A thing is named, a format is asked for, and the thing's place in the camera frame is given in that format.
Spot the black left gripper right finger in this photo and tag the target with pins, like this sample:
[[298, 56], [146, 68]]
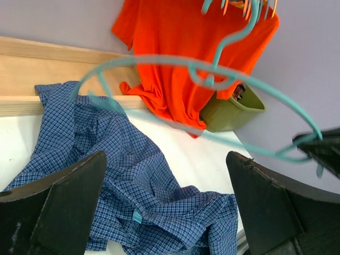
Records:
[[281, 215]]

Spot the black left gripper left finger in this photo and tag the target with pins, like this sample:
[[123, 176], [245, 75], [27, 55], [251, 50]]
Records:
[[53, 215]]

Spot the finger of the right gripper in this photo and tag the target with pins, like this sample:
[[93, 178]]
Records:
[[325, 151]]

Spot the blue checked shirt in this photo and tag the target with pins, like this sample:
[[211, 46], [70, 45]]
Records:
[[141, 206]]

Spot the teal hanger blue shirt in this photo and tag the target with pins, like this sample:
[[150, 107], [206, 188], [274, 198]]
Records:
[[212, 76]]

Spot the red brown plaid shirt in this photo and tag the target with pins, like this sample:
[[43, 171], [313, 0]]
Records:
[[238, 91]]

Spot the hanging hanger bunch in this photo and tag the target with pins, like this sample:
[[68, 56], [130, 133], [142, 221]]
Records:
[[269, 7]]

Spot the orange t-shirt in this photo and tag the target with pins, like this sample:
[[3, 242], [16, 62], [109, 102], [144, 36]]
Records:
[[179, 28]]

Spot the green plastic basket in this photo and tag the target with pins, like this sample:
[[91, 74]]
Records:
[[229, 115]]

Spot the wooden clothes rack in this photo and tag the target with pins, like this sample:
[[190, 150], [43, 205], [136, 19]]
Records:
[[25, 64]]

